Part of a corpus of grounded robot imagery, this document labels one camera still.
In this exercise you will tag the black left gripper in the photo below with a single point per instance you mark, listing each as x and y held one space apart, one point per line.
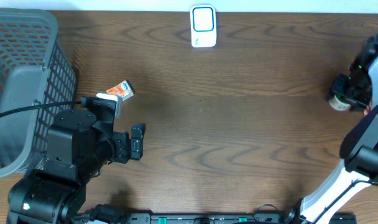
124 151

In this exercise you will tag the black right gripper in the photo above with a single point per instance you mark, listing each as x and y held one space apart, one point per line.
338 86

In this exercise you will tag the green cap bottle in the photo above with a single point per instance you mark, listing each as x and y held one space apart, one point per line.
338 105

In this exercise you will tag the orange Kleenex tissue pack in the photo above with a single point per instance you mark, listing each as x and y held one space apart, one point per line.
123 90

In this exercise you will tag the orange chocolate bar wrapper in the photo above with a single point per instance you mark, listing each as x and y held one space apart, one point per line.
366 111

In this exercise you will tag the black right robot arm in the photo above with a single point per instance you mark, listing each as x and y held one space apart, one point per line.
357 168

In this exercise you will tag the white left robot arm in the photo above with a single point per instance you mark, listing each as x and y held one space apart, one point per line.
80 142

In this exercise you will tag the white barcode scanner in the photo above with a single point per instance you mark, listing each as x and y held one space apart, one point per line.
203 26

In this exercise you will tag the grey plastic mesh basket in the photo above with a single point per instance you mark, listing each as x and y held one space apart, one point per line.
34 70

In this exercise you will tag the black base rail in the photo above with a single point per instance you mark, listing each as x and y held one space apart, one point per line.
267 214

